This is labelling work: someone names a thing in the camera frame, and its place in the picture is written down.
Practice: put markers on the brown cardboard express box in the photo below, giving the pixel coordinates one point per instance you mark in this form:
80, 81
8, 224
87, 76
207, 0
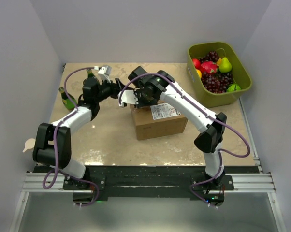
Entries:
147, 128

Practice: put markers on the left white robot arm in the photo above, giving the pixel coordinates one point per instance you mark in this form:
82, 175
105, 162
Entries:
53, 141

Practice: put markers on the white shipping label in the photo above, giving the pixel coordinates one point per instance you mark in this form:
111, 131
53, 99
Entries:
163, 110

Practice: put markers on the red apple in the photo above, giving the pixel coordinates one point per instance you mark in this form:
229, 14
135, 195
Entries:
196, 63

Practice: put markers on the green round fruit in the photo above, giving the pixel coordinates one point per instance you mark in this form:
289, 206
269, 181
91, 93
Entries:
233, 87

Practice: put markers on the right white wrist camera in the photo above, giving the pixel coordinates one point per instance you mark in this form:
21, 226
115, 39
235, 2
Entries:
127, 97

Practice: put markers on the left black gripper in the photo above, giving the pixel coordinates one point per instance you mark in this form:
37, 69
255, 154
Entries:
115, 88

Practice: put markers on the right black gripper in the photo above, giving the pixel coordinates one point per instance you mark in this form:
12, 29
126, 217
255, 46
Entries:
137, 93

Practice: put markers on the orange fruit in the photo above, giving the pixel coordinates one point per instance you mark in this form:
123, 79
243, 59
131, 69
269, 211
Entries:
199, 73

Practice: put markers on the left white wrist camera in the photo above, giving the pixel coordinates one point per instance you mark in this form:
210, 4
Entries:
104, 72

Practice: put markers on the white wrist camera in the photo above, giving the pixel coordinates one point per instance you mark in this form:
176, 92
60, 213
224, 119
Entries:
104, 72
127, 97

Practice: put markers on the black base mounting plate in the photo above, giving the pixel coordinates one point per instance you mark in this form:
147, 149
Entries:
152, 182

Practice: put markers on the beige pump dispenser bottle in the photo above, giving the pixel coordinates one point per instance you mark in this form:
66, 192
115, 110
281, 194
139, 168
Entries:
29, 144

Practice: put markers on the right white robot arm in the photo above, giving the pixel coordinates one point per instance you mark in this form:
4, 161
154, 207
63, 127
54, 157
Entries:
152, 87

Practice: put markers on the near green glass bottle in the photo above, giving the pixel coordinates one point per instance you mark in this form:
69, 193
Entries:
67, 99

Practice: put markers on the pink dragon fruit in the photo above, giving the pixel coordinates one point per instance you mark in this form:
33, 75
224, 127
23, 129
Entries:
208, 67

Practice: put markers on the far green glass bottle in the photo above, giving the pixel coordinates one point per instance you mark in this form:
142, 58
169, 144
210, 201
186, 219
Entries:
90, 73

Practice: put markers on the green pear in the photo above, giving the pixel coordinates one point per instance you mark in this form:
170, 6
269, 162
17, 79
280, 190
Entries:
225, 66

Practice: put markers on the green plastic fruit bin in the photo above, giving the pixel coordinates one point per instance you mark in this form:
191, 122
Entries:
240, 75

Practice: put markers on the upper dark grape bunch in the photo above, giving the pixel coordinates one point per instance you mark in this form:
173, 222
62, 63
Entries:
211, 56

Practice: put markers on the dark grape bunch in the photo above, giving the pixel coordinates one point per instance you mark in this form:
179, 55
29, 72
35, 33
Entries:
211, 56
217, 83

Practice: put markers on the lower dark grape bunch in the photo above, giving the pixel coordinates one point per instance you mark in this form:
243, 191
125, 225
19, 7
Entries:
217, 83

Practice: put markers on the green glass bottle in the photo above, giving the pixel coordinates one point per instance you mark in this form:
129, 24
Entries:
90, 73
67, 99

